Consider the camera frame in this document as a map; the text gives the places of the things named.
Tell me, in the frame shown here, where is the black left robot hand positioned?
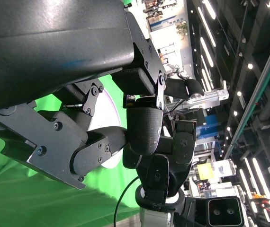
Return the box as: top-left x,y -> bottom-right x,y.
0,0 -> 205,190

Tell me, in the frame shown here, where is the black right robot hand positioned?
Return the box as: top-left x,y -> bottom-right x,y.
122,119 -> 197,198

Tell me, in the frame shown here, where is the lavender round plate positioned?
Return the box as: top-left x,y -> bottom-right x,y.
87,79 -> 123,169

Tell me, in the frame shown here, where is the aluminium profile bar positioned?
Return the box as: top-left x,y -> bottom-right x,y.
186,80 -> 229,105

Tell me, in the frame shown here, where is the green tablecloth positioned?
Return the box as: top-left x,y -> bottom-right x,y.
0,75 -> 141,227

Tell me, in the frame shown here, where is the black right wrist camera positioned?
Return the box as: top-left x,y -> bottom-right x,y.
184,196 -> 243,227

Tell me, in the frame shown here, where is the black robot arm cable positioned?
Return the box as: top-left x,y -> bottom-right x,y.
112,177 -> 140,227

